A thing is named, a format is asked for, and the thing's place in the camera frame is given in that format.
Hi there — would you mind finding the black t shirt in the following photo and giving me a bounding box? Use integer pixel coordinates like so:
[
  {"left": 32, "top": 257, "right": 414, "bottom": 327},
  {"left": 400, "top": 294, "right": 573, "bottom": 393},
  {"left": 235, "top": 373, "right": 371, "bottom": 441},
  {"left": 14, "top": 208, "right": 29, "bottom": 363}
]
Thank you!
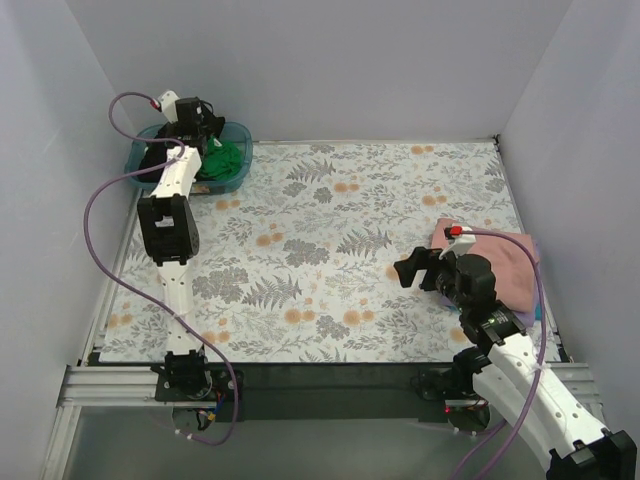
[{"left": 140, "top": 123, "right": 206, "bottom": 169}]

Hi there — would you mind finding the folded lilac t shirt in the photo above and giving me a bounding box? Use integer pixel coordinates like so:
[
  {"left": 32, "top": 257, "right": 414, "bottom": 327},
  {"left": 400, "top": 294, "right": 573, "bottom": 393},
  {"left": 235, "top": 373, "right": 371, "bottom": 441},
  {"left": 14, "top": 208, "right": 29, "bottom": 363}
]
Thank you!
[{"left": 469, "top": 235, "right": 539, "bottom": 327}]

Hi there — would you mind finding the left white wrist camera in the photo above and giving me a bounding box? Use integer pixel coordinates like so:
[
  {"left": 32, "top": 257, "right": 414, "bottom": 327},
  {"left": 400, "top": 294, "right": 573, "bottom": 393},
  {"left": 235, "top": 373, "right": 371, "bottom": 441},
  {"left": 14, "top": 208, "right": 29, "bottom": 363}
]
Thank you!
[{"left": 151, "top": 90, "right": 180, "bottom": 123}]

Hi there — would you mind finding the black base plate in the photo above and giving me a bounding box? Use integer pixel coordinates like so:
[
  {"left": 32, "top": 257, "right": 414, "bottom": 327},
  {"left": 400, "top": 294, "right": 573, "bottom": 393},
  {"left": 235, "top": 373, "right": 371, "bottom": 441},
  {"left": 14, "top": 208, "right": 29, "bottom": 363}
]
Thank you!
[{"left": 154, "top": 362, "right": 506, "bottom": 436}]

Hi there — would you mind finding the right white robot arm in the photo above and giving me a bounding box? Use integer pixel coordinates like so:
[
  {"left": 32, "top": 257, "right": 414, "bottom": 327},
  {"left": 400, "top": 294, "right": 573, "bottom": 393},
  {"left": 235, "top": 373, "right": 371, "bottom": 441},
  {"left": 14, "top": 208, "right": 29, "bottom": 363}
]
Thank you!
[{"left": 394, "top": 247, "right": 638, "bottom": 479}]

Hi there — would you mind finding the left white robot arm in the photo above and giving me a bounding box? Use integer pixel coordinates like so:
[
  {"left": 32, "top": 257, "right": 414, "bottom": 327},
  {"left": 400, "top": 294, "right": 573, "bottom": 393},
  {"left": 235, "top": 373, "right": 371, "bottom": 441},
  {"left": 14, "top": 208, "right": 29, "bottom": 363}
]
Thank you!
[{"left": 137, "top": 90, "right": 213, "bottom": 400}]

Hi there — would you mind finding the folded pink t shirt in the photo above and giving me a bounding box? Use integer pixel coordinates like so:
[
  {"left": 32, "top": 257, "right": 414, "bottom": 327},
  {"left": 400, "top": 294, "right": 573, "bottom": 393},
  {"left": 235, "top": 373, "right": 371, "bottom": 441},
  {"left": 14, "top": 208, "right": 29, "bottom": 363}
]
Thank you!
[{"left": 430, "top": 218, "right": 539, "bottom": 314}]

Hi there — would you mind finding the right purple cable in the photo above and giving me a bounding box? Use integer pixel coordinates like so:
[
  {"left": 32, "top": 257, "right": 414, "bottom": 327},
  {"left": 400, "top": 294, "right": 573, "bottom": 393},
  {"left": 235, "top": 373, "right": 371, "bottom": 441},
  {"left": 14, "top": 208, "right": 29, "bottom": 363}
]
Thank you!
[{"left": 449, "top": 227, "right": 551, "bottom": 480}]

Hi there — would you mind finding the floral table mat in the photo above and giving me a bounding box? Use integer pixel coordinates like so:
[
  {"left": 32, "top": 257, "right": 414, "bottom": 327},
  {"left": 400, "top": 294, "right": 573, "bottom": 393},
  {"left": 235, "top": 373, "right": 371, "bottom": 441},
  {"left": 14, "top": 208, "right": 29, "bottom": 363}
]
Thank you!
[{"left": 97, "top": 141, "right": 561, "bottom": 364}]

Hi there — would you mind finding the aluminium frame rail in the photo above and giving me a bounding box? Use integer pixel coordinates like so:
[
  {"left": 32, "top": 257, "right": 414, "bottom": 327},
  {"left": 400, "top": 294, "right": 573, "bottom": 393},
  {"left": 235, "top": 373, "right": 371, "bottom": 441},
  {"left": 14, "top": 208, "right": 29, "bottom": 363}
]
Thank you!
[{"left": 39, "top": 362, "right": 626, "bottom": 480}]

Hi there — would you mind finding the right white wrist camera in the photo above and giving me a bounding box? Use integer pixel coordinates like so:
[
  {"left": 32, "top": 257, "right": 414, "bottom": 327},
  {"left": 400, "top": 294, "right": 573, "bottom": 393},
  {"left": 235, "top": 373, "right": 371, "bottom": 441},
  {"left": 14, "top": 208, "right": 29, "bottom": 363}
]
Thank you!
[{"left": 439, "top": 224, "right": 476, "bottom": 260}]

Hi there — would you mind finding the purple cable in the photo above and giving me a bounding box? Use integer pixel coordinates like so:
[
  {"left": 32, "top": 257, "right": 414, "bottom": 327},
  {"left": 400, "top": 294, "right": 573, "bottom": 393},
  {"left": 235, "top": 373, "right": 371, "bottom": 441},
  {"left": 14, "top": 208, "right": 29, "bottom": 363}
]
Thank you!
[
  {"left": 83, "top": 92, "right": 241, "bottom": 446},
  {"left": 449, "top": 227, "right": 551, "bottom": 480}
]

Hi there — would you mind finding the green t shirt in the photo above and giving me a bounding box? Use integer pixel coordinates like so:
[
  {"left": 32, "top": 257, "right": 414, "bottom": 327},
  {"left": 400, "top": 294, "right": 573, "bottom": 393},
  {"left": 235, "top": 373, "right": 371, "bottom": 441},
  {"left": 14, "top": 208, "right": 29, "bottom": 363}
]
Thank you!
[{"left": 196, "top": 137, "right": 244, "bottom": 181}]

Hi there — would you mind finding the teal plastic bin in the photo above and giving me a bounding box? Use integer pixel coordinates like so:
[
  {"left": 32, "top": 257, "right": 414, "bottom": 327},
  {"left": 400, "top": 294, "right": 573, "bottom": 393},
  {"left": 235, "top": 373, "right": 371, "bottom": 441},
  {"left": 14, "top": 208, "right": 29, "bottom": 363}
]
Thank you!
[{"left": 125, "top": 122, "right": 253, "bottom": 195}]

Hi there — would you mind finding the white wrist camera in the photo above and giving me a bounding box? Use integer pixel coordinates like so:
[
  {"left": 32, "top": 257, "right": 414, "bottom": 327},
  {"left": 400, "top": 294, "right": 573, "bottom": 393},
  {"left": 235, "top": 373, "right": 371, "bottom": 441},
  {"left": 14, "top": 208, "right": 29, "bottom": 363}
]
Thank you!
[
  {"left": 439, "top": 224, "right": 476, "bottom": 260},
  {"left": 151, "top": 90, "right": 180, "bottom": 123}
]

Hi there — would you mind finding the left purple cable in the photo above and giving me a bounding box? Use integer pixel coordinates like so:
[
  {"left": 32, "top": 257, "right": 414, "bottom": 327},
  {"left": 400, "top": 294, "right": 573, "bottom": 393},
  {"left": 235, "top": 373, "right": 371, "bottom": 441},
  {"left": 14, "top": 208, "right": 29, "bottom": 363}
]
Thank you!
[{"left": 83, "top": 92, "right": 241, "bottom": 446}]

